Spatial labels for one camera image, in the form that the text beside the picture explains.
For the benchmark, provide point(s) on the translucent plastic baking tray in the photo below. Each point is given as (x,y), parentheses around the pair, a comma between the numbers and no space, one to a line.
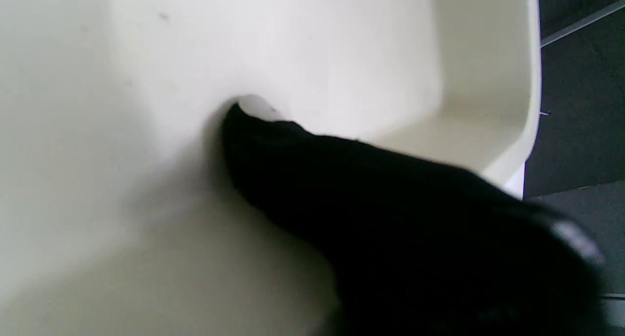
(195,131)

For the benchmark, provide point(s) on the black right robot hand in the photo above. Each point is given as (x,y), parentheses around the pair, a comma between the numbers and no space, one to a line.
(415,238)

